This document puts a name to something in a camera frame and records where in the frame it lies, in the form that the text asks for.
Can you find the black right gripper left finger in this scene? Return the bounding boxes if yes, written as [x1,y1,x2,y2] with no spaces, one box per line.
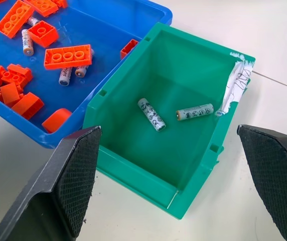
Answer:
[0,126,102,241]

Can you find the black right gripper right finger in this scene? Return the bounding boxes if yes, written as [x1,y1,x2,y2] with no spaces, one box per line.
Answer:
[236,124,287,241]

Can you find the green plastic bin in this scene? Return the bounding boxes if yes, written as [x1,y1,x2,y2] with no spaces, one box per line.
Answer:
[82,22,256,221]

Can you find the torn white paper label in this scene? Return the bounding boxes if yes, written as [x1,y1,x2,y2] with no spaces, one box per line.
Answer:
[215,52,255,117]

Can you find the blue plastic tray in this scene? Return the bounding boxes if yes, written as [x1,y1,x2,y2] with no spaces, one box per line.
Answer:
[0,0,173,149]

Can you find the orange 2x2 toy brick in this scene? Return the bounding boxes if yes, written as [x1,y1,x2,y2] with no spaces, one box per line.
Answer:
[27,20,60,48]

